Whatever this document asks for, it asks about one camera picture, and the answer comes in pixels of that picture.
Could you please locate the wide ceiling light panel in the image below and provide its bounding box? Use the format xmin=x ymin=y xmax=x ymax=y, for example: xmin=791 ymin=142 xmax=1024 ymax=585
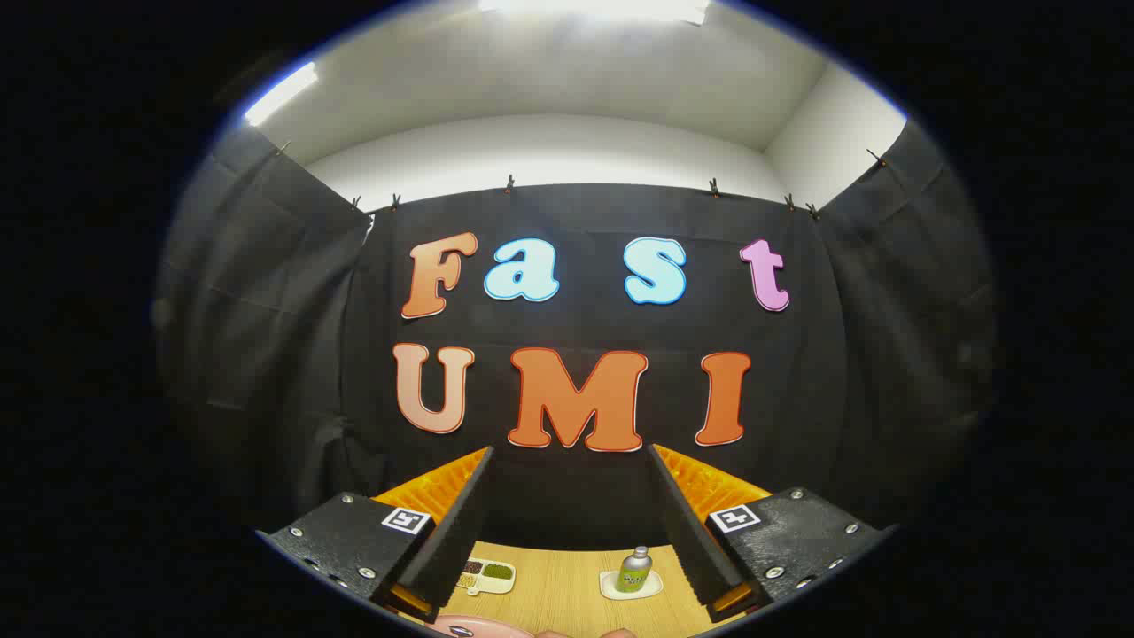
xmin=478 ymin=0 xmax=710 ymax=26

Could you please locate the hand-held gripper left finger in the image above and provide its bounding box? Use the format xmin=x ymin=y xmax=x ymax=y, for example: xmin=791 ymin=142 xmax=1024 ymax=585
xmin=255 ymin=446 xmax=495 ymax=624

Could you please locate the white divided snack dish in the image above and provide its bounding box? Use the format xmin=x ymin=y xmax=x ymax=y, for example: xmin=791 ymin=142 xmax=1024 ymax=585
xmin=458 ymin=557 xmax=517 ymax=596

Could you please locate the white square coaster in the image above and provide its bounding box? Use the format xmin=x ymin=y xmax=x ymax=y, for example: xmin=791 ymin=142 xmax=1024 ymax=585
xmin=599 ymin=569 xmax=664 ymax=602

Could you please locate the green soda bottle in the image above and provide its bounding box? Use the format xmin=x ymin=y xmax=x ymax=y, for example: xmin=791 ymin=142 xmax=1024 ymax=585
xmin=617 ymin=546 xmax=654 ymax=594

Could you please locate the narrow ceiling light strip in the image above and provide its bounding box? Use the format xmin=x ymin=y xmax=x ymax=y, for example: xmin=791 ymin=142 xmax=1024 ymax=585
xmin=244 ymin=62 xmax=320 ymax=127

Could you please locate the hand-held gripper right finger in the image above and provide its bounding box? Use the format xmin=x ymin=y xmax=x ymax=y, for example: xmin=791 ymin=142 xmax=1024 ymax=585
xmin=645 ymin=443 xmax=896 ymax=623

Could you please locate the pink round plate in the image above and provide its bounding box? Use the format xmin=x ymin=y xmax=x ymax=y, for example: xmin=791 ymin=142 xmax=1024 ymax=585
xmin=425 ymin=615 xmax=537 ymax=638

